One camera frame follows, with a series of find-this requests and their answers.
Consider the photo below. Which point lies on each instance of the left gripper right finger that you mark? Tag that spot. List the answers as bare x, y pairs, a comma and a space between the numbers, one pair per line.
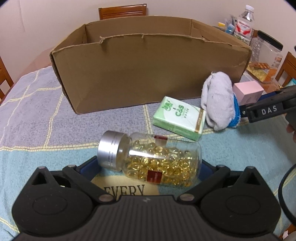
206, 170

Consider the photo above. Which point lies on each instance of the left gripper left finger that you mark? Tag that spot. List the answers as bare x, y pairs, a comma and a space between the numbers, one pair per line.
89, 169

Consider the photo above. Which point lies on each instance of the pink small box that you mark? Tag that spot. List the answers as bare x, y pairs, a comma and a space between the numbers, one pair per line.
247, 92

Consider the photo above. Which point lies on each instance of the jar of golden capsules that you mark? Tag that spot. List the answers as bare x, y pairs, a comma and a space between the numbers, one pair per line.
151, 158

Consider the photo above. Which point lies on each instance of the green tissue pack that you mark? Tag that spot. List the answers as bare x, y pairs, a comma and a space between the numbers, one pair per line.
180, 118

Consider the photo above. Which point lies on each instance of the white sock blue band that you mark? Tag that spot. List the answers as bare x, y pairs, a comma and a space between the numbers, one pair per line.
219, 102

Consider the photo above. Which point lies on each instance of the wooden chair right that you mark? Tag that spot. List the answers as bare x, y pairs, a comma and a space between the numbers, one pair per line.
289, 67

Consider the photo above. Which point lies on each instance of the wooden chair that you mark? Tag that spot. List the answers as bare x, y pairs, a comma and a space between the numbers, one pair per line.
5, 77
289, 67
122, 11

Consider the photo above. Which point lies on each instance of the gold blister pill pack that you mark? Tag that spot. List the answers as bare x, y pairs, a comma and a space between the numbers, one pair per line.
258, 69

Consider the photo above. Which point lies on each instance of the clear jar black lid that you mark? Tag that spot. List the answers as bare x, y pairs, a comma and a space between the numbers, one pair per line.
266, 52

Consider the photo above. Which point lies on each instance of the clear water bottle red label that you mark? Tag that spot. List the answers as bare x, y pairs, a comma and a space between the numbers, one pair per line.
244, 25

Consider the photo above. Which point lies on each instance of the small blue label bottle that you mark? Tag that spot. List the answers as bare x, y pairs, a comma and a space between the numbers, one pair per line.
230, 29

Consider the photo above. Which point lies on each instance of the yellow lid small bottle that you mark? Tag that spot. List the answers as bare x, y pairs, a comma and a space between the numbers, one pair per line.
221, 26

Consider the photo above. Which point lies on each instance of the brown cardboard box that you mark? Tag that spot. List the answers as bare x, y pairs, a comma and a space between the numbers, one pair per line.
136, 60

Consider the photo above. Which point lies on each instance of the wooden chair left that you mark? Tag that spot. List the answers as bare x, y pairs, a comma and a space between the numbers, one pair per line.
5, 77

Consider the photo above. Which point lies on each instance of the wooden chair far middle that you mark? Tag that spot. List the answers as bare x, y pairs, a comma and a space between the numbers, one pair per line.
122, 11

